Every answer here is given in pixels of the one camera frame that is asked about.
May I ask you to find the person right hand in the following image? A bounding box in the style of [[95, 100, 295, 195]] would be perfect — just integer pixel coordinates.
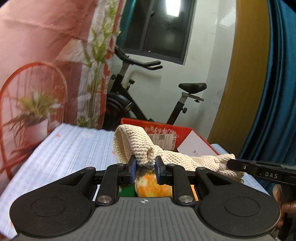
[[273, 184, 296, 228]]

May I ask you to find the red strawberry cardboard box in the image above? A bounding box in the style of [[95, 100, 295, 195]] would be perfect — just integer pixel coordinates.
[[121, 118, 219, 157]]

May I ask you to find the dark window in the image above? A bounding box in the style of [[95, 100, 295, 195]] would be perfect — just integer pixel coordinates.
[[116, 0, 196, 64]]

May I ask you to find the blue curtain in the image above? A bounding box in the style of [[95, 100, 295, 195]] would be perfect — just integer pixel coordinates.
[[238, 0, 296, 197]]

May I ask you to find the black exercise bike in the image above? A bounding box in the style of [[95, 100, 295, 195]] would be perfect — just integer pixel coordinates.
[[102, 45, 208, 130]]

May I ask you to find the green drawstring pouch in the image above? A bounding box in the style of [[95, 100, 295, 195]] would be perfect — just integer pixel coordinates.
[[118, 184, 137, 197]]

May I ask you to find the orange floral cloth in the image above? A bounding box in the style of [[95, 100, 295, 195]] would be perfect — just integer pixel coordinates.
[[134, 168, 200, 202]]

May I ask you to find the blue plaid tablecloth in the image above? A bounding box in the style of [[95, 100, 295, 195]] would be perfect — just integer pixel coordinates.
[[0, 122, 270, 239]]

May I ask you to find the pink printed backdrop cloth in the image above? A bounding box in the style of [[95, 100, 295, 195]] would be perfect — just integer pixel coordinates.
[[1, 1, 125, 189]]

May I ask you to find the wooden door frame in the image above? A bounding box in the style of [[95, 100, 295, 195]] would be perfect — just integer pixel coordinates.
[[208, 1, 270, 155]]

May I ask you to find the cream knitted cloth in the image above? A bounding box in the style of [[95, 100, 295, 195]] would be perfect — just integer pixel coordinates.
[[113, 124, 244, 183]]

